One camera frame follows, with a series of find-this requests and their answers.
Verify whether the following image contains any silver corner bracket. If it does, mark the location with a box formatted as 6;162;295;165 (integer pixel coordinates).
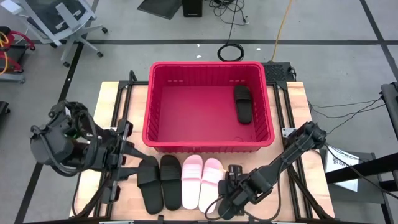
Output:
281;126;296;138

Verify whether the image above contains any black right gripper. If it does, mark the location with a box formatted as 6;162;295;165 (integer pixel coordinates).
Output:
217;164;259;221

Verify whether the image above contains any black foam slide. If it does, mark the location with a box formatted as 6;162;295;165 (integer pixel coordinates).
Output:
233;84;253;125
159;154;183;212
137;155;164;215

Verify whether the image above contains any dark grey equipment post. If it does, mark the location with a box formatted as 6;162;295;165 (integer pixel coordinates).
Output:
379;82;398;141

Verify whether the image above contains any dark grey side table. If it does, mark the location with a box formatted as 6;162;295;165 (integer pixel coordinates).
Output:
319;148;398;224

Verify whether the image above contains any black beam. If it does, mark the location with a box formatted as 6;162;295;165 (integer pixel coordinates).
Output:
325;154;398;185

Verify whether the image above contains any black computer tower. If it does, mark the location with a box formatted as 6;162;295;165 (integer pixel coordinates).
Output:
182;0;203;18

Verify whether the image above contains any pink foam slide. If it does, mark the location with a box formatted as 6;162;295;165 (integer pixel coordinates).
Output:
198;157;224;215
181;154;204;210

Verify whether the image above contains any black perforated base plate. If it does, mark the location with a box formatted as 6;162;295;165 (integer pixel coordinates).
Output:
260;61;297;83

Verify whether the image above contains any red and black hose cart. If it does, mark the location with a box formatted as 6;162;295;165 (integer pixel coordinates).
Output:
0;26;35;84

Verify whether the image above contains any black metal table frame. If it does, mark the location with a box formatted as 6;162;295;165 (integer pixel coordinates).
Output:
70;70;335;223

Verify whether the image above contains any coiled black cable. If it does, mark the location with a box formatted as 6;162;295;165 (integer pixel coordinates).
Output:
216;0;246;62

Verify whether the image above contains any grey office chair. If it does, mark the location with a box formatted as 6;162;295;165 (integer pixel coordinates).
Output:
11;0;109;68

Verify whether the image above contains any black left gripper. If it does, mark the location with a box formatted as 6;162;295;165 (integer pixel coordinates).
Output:
104;119;152;205

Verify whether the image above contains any white paper sheet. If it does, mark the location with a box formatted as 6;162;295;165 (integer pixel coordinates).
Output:
324;145;361;193

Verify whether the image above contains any yellow cable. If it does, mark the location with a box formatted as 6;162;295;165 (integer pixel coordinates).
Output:
270;0;294;62

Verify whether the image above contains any red plastic bin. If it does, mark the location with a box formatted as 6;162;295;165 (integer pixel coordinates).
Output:
142;61;275;154

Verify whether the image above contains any black floor mat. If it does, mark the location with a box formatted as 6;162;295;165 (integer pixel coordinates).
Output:
136;0;183;21

